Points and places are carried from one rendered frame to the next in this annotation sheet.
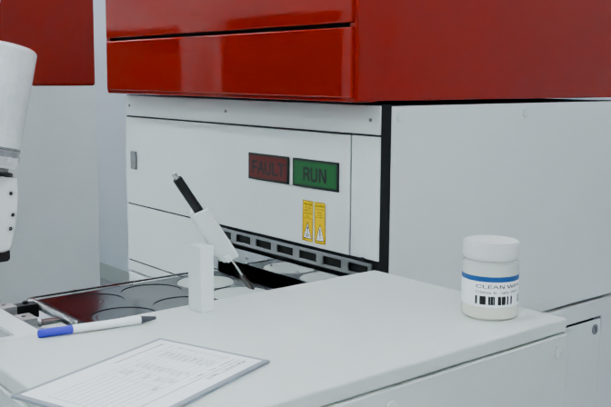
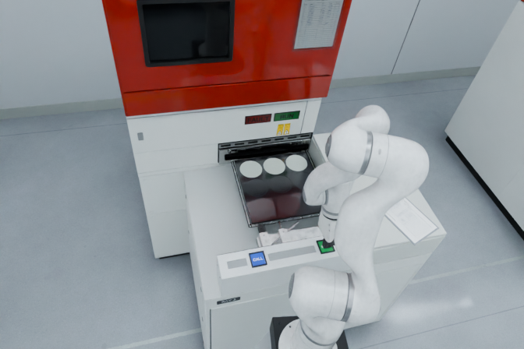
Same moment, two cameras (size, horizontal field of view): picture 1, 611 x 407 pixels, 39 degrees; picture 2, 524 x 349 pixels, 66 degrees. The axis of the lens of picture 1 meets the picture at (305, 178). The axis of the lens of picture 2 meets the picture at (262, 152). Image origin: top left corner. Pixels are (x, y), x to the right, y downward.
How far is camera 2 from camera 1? 196 cm
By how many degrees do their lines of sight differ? 72
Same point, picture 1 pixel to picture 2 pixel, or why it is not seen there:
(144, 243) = (154, 164)
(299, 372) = not seen: hidden behind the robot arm
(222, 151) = (224, 118)
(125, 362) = (395, 218)
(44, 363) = (389, 234)
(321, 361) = not seen: hidden behind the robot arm
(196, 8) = (226, 74)
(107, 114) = not seen: outside the picture
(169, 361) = (396, 209)
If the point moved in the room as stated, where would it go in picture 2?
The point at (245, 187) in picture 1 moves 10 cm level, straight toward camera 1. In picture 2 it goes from (241, 128) to (263, 135)
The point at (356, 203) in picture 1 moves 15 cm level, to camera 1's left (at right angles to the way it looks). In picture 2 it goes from (306, 119) to (294, 139)
